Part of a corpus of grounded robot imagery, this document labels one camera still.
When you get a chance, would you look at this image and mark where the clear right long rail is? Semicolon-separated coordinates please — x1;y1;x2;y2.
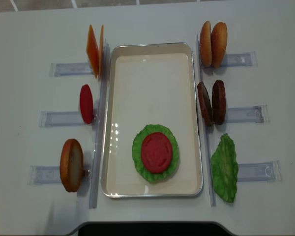
196;33;216;207

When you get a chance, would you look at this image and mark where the brown meat patty left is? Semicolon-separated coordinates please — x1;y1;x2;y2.
197;82;213;126

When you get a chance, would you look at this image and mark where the clear rack bread slider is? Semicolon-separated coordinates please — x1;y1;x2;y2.
220;52;258;67

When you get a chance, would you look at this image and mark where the clear rack patty slider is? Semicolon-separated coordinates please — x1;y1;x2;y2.
225;105;269;123

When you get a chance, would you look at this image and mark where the sesame bun right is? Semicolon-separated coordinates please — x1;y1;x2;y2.
211;22;228;68

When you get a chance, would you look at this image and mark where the sesame bun left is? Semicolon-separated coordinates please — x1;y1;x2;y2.
199;21;212;67

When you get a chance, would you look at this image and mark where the sesame bun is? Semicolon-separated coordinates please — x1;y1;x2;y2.
211;22;228;68
199;21;212;67

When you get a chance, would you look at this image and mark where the clear long rail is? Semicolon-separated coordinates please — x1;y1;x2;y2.
89;39;111;209
196;33;216;207

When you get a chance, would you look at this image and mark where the white metal tray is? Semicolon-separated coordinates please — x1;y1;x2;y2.
101;42;203;198

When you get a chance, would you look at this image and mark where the green lettuce leaf in rack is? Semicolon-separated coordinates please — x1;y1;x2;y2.
211;133;239;203

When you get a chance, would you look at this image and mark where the clear rack bun slider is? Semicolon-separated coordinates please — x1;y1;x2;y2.
28;166;61;185

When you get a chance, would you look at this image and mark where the bun half in left rack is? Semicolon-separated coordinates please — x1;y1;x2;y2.
59;139;84;192

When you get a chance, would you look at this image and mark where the brown meat patty right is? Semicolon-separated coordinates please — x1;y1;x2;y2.
212;80;226;125

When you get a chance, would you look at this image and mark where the red tomato slice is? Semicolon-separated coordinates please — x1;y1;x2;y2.
141;132;173;174
80;85;94;124

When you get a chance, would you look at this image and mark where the brown meat patty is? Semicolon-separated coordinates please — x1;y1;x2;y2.
212;80;226;125
197;82;213;126

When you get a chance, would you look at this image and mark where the clear left long rail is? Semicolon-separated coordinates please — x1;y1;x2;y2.
89;39;111;209

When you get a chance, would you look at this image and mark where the green lettuce leaf on tray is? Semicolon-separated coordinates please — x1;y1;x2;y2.
132;124;179;183

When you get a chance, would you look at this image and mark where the clear rack cheese slider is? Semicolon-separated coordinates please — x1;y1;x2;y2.
49;62;93;77

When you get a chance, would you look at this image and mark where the clear rack tomato slider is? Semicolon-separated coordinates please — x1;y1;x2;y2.
39;110;97;128

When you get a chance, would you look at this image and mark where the clear rack lettuce slider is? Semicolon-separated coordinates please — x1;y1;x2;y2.
237;161;282;182

